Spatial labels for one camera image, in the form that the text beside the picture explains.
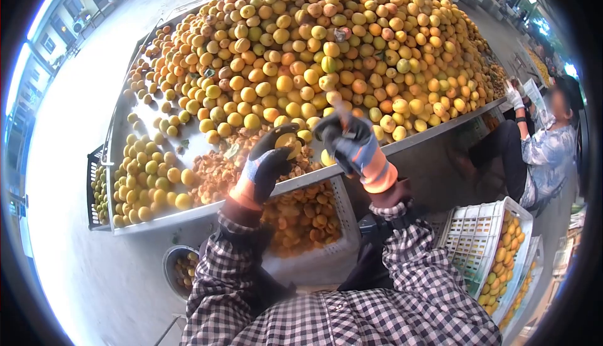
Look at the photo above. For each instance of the person's right hand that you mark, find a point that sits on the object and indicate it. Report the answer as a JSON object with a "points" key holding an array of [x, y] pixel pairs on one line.
{"points": [[355, 150]]}

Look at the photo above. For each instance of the person's left hand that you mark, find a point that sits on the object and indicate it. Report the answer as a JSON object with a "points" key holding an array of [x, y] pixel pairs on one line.
{"points": [[264, 171]]}

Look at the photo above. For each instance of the person's left fingers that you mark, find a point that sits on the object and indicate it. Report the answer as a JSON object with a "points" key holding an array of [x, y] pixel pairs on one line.
{"points": [[280, 162]]}

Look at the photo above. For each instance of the person's right fingers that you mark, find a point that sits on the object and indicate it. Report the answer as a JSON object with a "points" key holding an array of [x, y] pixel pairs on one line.
{"points": [[341, 131]]}

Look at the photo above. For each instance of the person's left thumb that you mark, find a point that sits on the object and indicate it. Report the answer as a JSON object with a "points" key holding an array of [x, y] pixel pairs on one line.
{"points": [[273, 134]]}

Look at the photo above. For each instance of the yellow apricot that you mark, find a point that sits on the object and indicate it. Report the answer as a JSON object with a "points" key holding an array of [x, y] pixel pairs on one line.
{"points": [[288, 143]]}

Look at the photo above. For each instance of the pile of pitted apricot halves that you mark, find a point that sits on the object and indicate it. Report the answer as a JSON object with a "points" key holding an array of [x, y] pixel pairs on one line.
{"points": [[221, 171]]}

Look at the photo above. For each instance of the white crate of apricot halves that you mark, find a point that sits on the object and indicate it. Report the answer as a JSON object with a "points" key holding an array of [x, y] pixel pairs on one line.
{"points": [[306, 223]]}

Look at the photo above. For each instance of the large heap of apricots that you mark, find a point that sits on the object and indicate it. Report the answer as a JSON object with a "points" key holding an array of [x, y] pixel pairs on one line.
{"points": [[329, 49]]}

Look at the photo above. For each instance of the black wrist band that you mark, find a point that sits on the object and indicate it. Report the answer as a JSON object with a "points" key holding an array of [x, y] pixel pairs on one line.
{"points": [[374, 230]]}

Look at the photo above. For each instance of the metal sorting table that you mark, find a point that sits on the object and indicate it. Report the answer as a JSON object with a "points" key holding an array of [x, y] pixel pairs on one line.
{"points": [[141, 124]]}

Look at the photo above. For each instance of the cluster of small greenish apricots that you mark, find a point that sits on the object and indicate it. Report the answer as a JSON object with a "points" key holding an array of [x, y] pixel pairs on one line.
{"points": [[146, 176]]}

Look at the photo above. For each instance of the metal bowl of apricots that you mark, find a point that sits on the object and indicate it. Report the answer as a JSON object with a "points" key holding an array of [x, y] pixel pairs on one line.
{"points": [[181, 270]]}

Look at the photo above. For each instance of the person's body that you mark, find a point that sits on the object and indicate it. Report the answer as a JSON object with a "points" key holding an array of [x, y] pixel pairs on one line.
{"points": [[358, 317]]}

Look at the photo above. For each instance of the white crate of whole apricots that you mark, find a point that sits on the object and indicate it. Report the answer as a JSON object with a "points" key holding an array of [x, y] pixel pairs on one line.
{"points": [[480, 247], [523, 284]]}

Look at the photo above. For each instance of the black crate of apricots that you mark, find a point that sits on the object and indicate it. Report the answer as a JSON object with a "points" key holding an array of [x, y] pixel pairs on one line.
{"points": [[98, 190]]}

